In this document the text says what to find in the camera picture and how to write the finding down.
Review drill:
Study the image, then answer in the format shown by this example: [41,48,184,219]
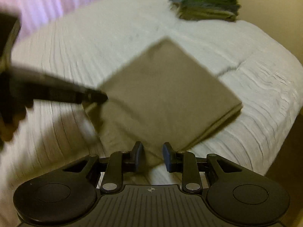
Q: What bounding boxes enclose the olive brown t-shirt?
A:
[84,38,243,167]

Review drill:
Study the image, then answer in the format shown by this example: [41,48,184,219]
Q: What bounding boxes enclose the grey olive folded garments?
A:
[170,1,238,22]

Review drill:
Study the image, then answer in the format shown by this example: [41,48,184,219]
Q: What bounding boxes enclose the green folded garment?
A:
[169,0,241,15]

